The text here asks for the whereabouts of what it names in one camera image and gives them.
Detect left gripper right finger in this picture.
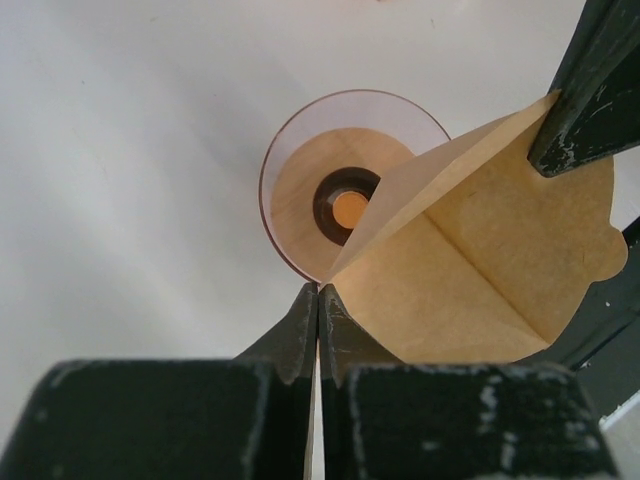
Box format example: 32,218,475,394
318,285,620,479

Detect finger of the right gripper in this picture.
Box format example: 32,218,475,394
528,0,639,178

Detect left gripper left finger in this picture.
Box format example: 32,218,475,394
1,283,319,479

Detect brown paper coffee filter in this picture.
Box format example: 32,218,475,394
324,94,628,363

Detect orange glass beaker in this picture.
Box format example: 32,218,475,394
332,191,368,229

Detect wooden dripper ring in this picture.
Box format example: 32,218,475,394
268,127,416,269

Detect pink glass dripper cone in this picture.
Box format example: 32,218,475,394
259,89,450,283

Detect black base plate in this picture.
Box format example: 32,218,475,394
549,217,640,371

